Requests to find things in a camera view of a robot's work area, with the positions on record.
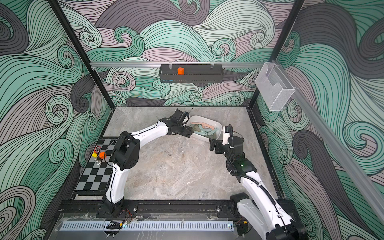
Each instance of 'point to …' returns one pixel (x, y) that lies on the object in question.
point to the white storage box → (206, 133)
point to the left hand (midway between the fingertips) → (187, 128)
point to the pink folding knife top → (203, 125)
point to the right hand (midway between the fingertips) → (219, 139)
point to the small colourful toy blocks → (102, 155)
